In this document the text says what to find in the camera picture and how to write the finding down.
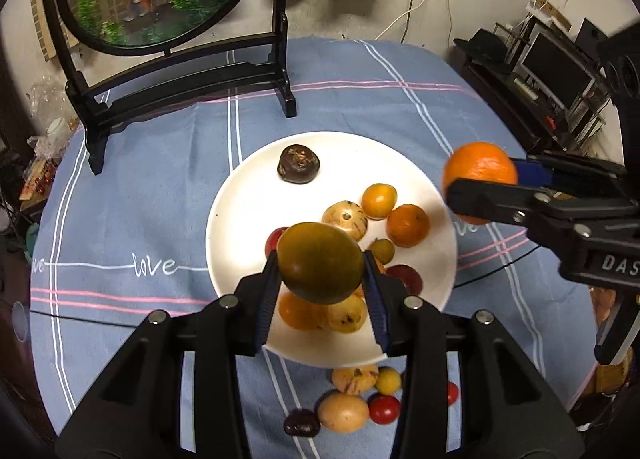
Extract yellow spotted loquat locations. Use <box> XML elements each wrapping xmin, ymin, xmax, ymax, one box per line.
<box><xmin>320</xmin><ymin>291</ymin><xmax>369</xmax><ymax>335</ymax></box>

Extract red beads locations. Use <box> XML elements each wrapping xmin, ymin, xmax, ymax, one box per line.
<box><xmin>22</xmin><ymin>159</ymin><xmax>61</xmax><ymax>195</ymax></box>

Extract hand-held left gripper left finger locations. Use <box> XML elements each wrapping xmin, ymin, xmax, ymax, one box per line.
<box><xmin>55</xmin><ymin>249</ymin><xmax>283</xmax><ymax>459</ymax></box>

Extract long flat carton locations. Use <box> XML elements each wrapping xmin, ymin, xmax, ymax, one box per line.
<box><xmin>525</xmin><ymin>0</ymin><xmax>571</xmax><ymax>30</ymax></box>

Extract small yellow plum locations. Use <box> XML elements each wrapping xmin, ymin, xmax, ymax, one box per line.
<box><xmin>369</xmin><ymin>238</ymin><xmax>396</xmax><ymax>264</ymax></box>
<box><xmin>375</xmin><ymin>366</ymin><xmax>403</xmax><ymax>396</ymax></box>

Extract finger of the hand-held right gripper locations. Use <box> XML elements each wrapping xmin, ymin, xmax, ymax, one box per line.
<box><xmin>507</xmin><ymin>152</ymin><xmax>628</xmax><ymax>190</ymax></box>
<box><xmin>444</xmin><ymin>177</ymin><xmax>640</xmax><ymax>260</ymax></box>

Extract small yellowish orange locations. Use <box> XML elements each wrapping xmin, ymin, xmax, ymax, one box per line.
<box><xmin>361</xmin><ymin>182</ymin><xmax>398</xmax><ymax>220</ymax></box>

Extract black media shelf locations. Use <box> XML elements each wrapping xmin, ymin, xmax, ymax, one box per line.
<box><xmin>452</xmin><ymin>22</ymin><xmax>621</xmax><ymax>155</ymax></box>

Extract dark red plum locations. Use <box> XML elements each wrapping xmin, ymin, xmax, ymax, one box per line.
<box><xmin>264</xmin><ymin>226</ymin><xmax>291</xmax><ymax>260</ymax></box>

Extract blue striped tablecloth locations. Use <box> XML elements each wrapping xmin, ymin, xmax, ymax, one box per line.
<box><xmin>29</xmin><ymin>36</ymin><xmax>608</xmax><ymax>459</ymax></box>

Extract clear plastic bag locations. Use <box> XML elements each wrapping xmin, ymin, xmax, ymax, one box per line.
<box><xmin>27</xmin><ymin>79</ymin><xmax>71</xmax><ymax>125</ymax></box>

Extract tan round pear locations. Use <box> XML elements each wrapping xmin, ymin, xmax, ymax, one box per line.
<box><xmin>317</xmin><ymin>391</ymin><xmax>371</xmax><ymax>434</ymax></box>

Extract computer monitor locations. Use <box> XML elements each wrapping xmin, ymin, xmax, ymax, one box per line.
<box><xmin>520</xmin><ymin>29</ymin><xmax>598</xmax><ymax>110</ymax></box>

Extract white round plate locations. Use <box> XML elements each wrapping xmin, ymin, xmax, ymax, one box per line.
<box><xmin>205</xmin><ymin>132</ymin><xmax>458</xmax><ymax>369</ymax></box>

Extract white cable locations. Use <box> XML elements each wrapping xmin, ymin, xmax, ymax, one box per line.
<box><xmin>374</xmin><ymin>0</ymin><xmax>435</xmax><ymax>41</ymax></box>

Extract white ceramic jar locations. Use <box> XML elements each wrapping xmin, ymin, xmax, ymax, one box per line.
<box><xmin>45</xmin><ymin>116</ymin><xmax>71</xmax><ymax>150</ymax></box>

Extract black speaker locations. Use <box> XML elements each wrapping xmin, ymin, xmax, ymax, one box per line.
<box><xmin>575</xmin><ymin>18</ymin><xmax>611</xmax><ymax>60</ymax></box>

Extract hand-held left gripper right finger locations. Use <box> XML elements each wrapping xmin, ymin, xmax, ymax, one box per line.
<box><xmin>362</xmin><ymin>249</ymin><xmax>586</xmax><ymax>459</ymax></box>

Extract large orange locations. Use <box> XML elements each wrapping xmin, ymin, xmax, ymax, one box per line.
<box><xmin>442</xmin><ymin>142</ymin><xmax>519</xmax><ymax>226</ymax></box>

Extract green yellow tangerine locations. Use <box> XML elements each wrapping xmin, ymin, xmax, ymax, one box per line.
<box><xmin>276</xmin><ymin>222</ymin><xmax>366</xmax><ymax>304</ymax></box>

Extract black hat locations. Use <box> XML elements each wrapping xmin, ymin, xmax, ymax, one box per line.
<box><xmin>452</xmin><ymin>28</ymin><xmax>516</xmax><ymax>62</ymax></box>

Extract dark brown mangosteen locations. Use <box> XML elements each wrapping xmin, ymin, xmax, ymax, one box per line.
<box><xmin>277</xmin><ymin>144</ymin><xmax>322</xmax><ymax>184</ymax></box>

